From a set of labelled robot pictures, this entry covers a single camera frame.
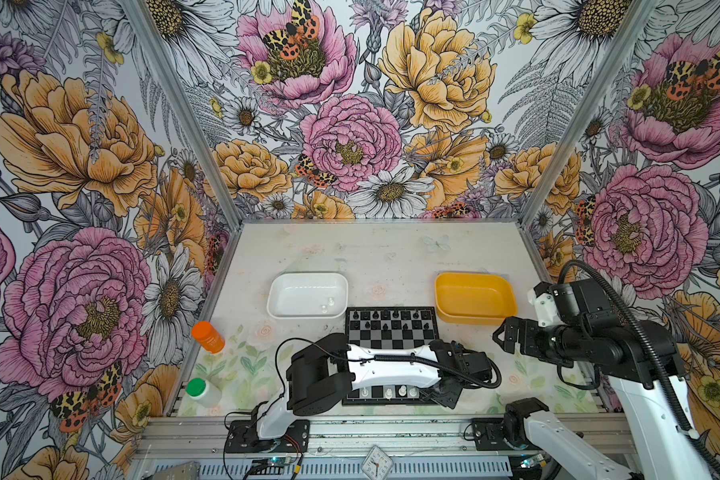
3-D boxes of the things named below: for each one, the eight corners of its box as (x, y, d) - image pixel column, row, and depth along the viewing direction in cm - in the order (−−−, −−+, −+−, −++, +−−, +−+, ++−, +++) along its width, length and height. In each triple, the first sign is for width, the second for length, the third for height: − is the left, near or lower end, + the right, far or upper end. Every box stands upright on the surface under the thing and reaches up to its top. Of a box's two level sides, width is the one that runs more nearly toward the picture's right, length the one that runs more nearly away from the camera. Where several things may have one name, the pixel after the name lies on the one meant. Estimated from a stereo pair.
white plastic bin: (269, 326, 95) (263, 316, 91) (279, 282, 106) (274, 271, 101) (347, 326, 96) (346, 316, 91) (349, 283, 106) (348, 271, 101)
